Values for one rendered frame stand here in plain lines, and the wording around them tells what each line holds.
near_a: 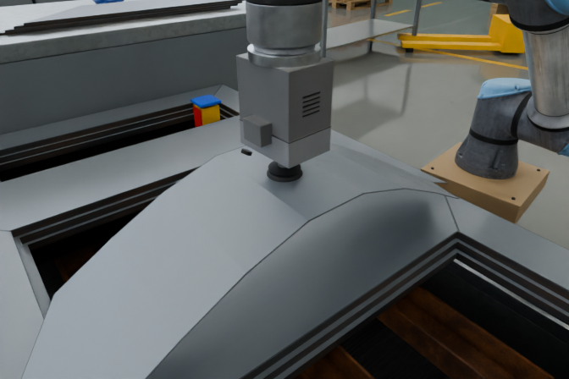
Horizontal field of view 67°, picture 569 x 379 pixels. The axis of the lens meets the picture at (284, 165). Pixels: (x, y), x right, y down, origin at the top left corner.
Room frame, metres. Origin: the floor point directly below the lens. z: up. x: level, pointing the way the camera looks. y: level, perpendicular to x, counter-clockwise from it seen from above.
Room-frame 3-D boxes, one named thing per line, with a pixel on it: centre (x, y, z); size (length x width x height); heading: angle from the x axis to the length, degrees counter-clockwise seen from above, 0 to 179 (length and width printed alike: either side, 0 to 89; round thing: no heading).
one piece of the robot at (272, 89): (0.44, 0.01, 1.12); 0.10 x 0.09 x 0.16; 132
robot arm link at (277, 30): (0.44, 0.00, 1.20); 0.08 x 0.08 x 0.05
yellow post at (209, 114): (1.06, 0.21, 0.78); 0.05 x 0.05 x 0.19; 38
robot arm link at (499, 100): (0.99, -0.54, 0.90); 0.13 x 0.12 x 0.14; 36
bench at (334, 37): (5.06, -0.77, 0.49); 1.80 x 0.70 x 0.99; 135
